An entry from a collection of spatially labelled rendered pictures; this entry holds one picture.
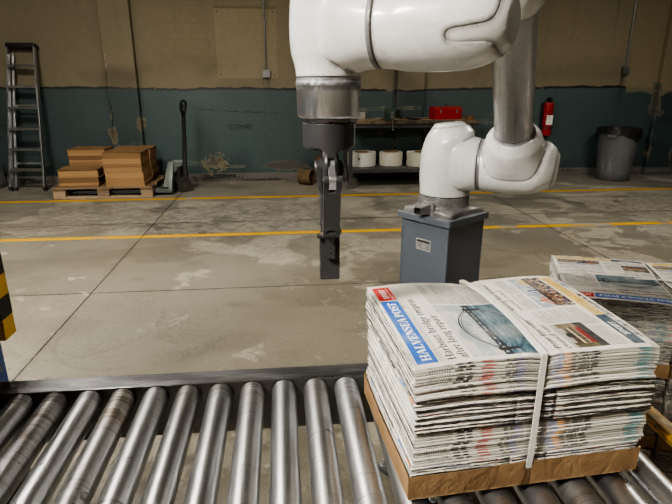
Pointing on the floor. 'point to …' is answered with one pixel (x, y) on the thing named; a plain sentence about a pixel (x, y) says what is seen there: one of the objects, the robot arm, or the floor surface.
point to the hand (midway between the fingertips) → (329, 256)
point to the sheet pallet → (109, 171)
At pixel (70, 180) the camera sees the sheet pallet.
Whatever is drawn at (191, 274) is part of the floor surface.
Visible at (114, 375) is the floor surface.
